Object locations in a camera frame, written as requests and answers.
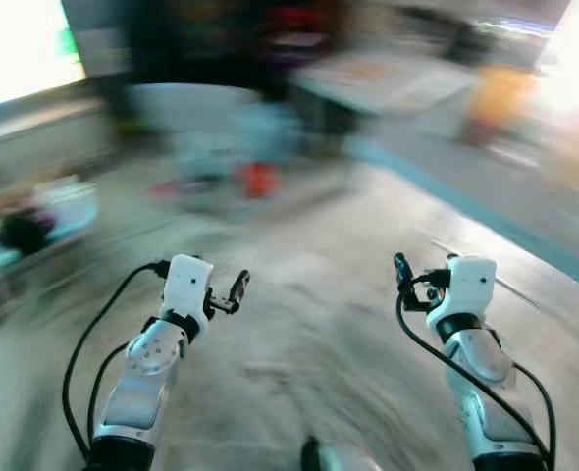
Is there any small red object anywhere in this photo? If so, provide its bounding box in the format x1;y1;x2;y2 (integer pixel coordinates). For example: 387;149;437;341
240;162;277;197

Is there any grey table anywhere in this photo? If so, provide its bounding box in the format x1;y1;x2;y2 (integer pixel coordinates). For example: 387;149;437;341
299;54;487;129

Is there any grey robot right leg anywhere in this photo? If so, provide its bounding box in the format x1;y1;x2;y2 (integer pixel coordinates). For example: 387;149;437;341
301;437;379;471

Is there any orange bag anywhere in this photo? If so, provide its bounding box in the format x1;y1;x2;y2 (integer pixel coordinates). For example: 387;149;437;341
466;64;538;140

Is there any small black object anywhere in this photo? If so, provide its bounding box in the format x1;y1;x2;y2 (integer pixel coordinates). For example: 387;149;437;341
0;211;55;256

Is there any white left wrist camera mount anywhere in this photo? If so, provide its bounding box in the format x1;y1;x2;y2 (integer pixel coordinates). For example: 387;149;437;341
160;255;214;330

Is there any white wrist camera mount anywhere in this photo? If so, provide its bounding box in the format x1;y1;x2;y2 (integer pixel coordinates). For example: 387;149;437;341
425;255;497;330
160;255;214;330

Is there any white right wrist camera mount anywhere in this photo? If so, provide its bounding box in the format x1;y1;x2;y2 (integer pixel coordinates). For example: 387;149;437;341
425;255;497;330

